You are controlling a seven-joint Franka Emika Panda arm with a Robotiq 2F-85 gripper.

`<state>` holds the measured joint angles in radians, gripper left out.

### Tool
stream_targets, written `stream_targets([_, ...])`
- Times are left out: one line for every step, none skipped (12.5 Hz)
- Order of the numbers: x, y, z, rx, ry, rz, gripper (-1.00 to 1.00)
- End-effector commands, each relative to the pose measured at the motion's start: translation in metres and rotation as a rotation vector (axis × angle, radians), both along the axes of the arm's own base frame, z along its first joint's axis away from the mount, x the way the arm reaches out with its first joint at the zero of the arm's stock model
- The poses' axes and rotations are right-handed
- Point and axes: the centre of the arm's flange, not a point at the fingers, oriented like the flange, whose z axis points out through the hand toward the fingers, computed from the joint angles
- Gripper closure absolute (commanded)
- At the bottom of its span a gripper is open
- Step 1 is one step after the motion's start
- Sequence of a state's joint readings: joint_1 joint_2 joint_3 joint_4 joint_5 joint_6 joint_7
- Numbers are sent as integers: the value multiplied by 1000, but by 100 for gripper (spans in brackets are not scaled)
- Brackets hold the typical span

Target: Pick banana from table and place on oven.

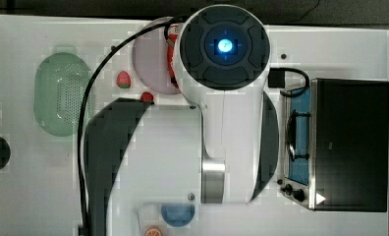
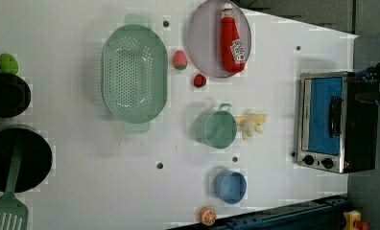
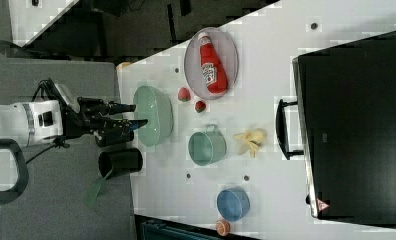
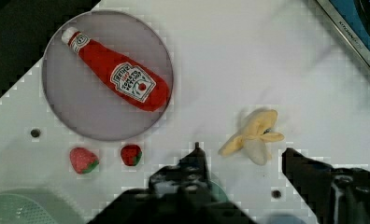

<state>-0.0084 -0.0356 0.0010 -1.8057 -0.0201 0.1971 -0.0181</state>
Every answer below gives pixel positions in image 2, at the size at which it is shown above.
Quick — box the grey round plate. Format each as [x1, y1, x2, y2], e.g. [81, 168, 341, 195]
[187, 0, 251, 78]

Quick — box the silver black toaster oven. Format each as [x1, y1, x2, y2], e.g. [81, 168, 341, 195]
[297, 72, 378, 173]

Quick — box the green metal cup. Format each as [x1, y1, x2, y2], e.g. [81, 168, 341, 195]
[195, 103, 237, 150]

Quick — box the red plush strawberry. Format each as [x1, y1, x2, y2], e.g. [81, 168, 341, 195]
[193, 74, 206, 88]

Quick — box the green plush vegetable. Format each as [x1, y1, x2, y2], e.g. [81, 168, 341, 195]
[0, 53, 19, 75]

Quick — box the yellow toy object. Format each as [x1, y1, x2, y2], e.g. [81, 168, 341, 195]
[343, 211, 369, 230]

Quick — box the blue plastic cup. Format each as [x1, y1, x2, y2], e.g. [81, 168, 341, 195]
[213, 169, 248, 204]

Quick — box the green plastic spatula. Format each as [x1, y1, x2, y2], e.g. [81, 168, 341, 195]
[0, 141, 29, 230]

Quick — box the red plush ketchup bottle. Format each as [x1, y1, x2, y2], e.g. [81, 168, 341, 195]
[220, 3, 246, 74]

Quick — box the pink plush strawberry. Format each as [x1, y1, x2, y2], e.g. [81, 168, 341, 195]
[172, 51, 188, 70]

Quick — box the large black pan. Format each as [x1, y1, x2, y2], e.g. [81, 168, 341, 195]
[0, 126, 54, 193]

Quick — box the yellow plush peeled banana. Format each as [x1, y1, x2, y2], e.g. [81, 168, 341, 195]
[235, 114, 267, 141]

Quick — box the small black pot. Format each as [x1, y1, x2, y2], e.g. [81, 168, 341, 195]
[0, 73, 32, 118]

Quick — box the plush orange slice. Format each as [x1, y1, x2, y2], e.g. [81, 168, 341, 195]
[199, 207, 217, 226]

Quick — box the green plastic colander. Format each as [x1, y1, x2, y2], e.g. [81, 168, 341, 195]
[102, 13, 168, 133]

